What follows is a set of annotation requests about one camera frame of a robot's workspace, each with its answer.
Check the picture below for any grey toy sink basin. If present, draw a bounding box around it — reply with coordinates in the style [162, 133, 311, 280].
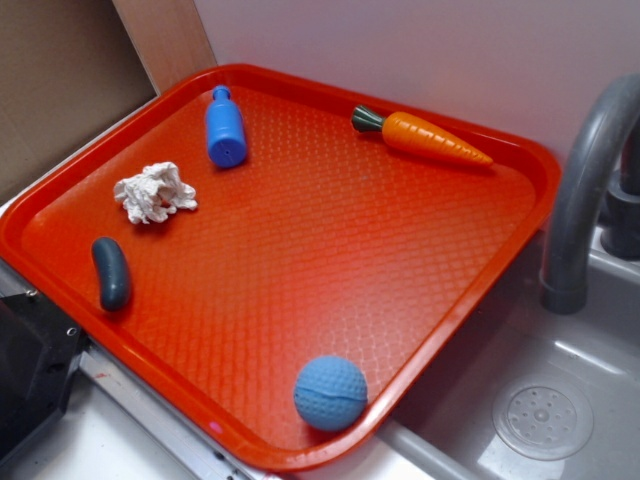
[379, 237, 639, 479]

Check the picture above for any grey toy faucet spout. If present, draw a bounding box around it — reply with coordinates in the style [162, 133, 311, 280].
[540, 73, 639, 314]

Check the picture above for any blue dimpled ball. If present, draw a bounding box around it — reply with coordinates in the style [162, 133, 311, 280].
[293, 356, 368, 432]

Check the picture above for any orange toy carrot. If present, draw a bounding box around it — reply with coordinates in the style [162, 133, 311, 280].
[351, 105, 494, 167]

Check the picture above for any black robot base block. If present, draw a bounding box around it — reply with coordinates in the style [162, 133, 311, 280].
[1, 293, 87, 464]

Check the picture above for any crumpled white paper towel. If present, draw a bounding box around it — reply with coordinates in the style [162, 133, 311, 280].
[113, 162, 198, 225]

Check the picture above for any red plastic tray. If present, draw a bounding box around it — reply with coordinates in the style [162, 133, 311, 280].
[1, 65, 560, 473]

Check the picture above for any blue toy bottle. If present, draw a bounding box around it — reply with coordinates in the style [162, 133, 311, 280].
[205, 85, 248, 169]

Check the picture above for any brown cardboard panel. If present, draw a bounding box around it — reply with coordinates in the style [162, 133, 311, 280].
[1, 1, 155, 201]

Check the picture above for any dark grey toy sausage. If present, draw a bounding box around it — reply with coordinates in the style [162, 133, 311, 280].
[91, 237, 132, 312]

